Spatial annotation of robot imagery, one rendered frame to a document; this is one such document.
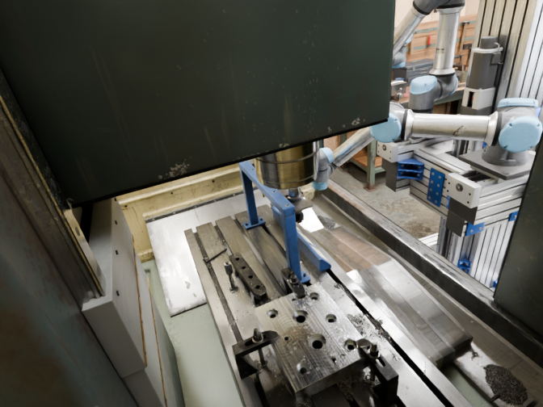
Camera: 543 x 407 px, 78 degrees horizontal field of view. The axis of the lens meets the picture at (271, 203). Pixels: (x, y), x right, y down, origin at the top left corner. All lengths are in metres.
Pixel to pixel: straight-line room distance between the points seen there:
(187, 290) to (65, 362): 1.21
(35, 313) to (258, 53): 0.49
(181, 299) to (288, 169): 1.08
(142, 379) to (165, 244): 1.16
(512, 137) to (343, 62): 0.79
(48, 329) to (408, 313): 1.19
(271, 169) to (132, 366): 0.47
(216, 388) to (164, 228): 0.89
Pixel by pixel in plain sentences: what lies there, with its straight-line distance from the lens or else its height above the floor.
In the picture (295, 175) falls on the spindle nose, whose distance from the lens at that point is 0.76.
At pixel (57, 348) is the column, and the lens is 0.52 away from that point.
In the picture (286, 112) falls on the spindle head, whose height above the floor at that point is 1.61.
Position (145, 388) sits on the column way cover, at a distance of 0.78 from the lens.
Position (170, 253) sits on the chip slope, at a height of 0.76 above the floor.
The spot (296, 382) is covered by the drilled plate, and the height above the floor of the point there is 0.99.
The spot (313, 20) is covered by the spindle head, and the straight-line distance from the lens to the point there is 0.66.
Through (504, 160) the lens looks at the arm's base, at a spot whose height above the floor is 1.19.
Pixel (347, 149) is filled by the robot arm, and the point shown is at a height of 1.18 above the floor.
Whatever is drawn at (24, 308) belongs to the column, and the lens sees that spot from 0.48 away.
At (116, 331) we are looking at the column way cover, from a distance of 0.65.
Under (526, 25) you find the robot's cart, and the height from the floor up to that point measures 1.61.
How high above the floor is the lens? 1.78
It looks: 30 degrees down
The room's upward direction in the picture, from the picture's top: 8 degrees counter-clockwise
